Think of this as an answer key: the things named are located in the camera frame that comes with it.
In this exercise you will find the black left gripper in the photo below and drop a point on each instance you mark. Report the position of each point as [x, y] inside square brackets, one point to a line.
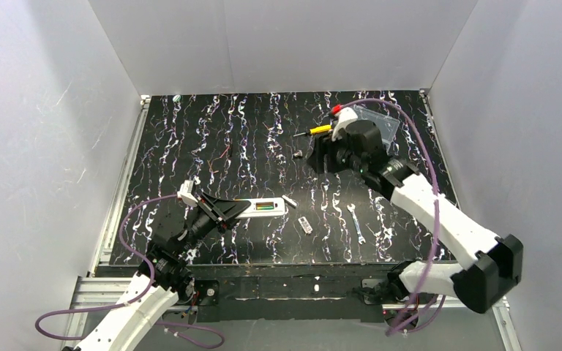
[211, 210]

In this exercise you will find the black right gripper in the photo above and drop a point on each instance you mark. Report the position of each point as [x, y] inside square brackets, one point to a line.
[323, 151]

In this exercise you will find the white remote control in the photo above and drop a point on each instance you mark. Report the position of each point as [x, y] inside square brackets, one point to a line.
[261, 208]

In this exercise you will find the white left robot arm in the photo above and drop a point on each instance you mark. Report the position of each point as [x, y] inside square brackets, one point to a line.
[163, 278]

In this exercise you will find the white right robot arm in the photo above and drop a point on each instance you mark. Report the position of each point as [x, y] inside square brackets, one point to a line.
[487, 266]

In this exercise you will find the silver metal transceiver module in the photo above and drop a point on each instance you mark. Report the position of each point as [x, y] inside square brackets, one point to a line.
[292, 203]

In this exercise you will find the silver flat wrench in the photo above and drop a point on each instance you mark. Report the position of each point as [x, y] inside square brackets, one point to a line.
[361, 239]

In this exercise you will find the clear plastic screw box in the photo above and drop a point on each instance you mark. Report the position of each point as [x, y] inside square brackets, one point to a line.
[387, 125]

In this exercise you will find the yellow-handled screwdriver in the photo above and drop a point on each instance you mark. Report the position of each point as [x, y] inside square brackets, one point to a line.
[315, 130]

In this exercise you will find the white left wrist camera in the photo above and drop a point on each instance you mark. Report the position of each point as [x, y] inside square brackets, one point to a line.
[188, 190]

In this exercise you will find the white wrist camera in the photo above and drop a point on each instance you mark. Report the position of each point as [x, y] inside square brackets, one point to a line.
[188, 190]
[342, 116]

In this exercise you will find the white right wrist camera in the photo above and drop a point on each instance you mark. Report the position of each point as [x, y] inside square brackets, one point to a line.
[342, 116]

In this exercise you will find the aluminium frame rail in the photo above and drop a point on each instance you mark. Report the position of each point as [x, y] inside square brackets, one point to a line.
[113, 152]

